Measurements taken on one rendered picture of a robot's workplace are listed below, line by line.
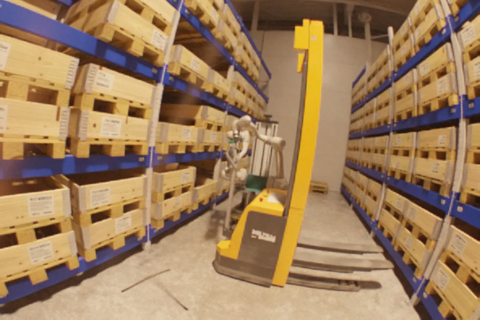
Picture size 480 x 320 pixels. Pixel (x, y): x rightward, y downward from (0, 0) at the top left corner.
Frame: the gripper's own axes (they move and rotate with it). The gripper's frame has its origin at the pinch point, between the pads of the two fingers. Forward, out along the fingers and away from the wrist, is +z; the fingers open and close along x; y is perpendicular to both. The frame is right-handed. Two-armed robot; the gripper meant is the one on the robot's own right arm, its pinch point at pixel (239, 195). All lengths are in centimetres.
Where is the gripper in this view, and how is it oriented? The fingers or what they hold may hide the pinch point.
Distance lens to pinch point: 288.5
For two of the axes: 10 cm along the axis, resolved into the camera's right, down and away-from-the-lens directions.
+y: 3.4, 0.3, 9.4
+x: -9.3, -1.3, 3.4
